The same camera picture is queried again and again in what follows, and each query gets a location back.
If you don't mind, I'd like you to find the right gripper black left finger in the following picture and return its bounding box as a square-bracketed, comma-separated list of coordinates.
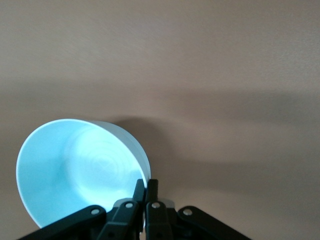
[22, 178, 147, 240]

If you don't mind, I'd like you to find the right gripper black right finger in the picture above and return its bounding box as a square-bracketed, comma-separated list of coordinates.
[145, 178, 253, 240]

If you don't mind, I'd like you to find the blue bowl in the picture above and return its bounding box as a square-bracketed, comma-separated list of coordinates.
[15, 118, 152, 235]

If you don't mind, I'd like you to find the brown table cover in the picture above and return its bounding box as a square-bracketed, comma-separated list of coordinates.
[0, 0, 320, 240]

